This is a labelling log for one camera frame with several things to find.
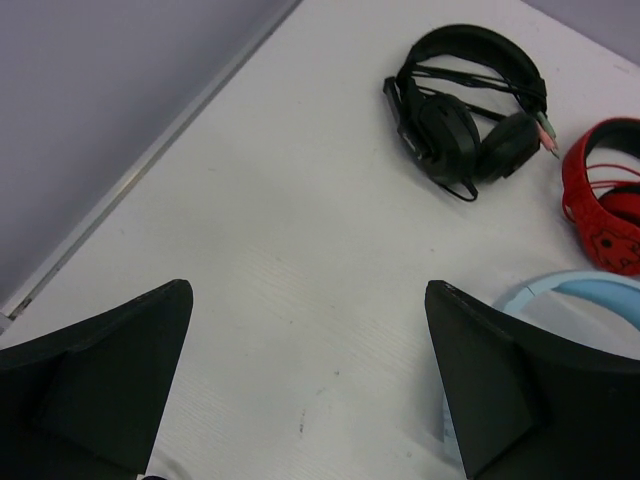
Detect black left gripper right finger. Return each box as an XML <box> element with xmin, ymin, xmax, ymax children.
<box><xmin>424</xmin><ymin>279</ymin><xmax>640</xmax><ymax>480</ymax></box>

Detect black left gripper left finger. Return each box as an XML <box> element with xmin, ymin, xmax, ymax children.
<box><xmin>1</xmin><ymin>279</ymin><xmax>193</xmax><ymax>479</ymax></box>

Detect aluminium table rail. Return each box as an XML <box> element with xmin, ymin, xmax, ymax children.
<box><xmin>1</xmin><ymin>1</ymin><xmax>295</xmax><ymax>317</ymax></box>

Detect light blue headphones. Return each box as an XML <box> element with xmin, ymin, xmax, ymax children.
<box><xmin>439</xmin><ymin>269</ymin><xmax>640</xmax><ymax>469</ymax></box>

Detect red black headphones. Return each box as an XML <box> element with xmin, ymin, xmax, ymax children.
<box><xmin>562</xmin><ymin>117</ymin><xmax>639</xmax><ymax>276</ymax></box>

